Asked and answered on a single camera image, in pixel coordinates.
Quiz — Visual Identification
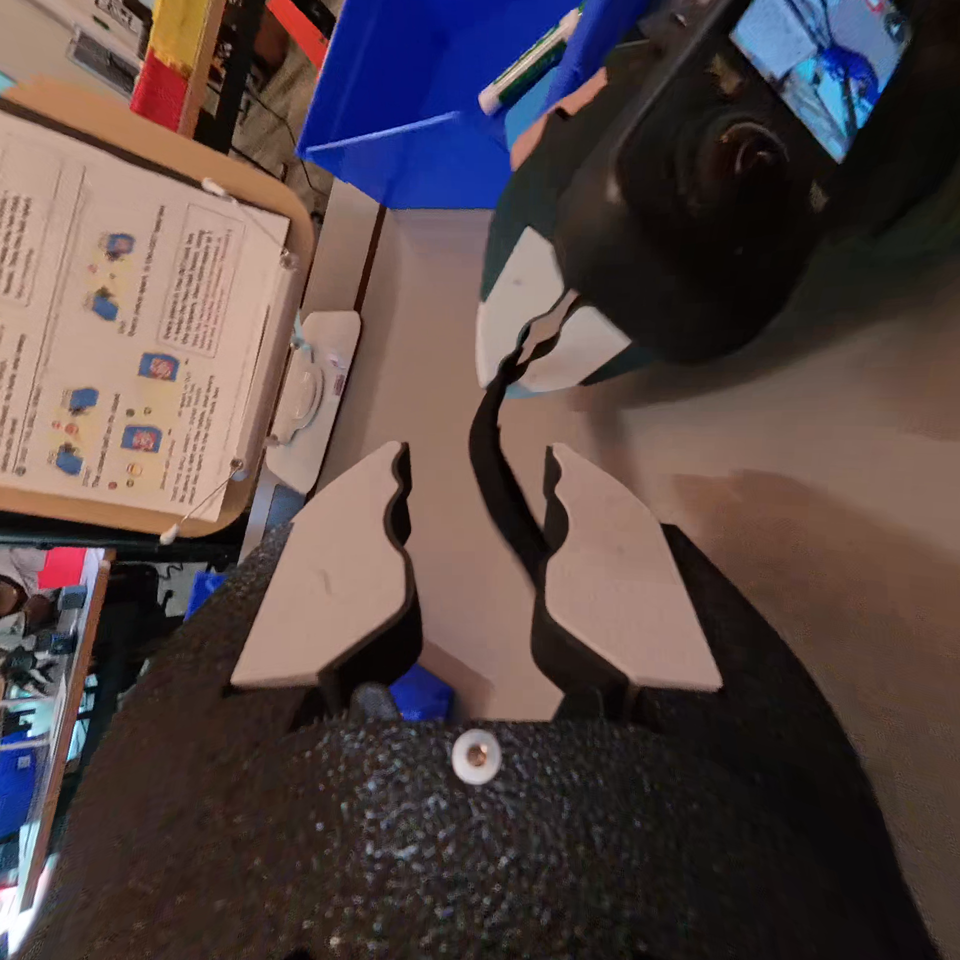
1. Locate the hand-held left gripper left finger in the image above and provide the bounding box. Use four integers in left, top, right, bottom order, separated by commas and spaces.
229, 440, 423, 717

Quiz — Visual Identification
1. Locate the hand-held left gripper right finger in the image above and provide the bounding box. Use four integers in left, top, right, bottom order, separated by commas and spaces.
530, 442, 725, 721

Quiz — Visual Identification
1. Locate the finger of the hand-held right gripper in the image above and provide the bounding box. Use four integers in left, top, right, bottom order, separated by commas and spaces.
474, 225, 577, 391
504, 303, 636, 397

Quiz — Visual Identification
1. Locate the green dry-erase marker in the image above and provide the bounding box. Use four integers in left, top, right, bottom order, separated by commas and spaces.
477, 6, 585, 116

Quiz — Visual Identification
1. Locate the person's right hand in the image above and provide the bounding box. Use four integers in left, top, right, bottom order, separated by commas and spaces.
509, 67, 610, 171

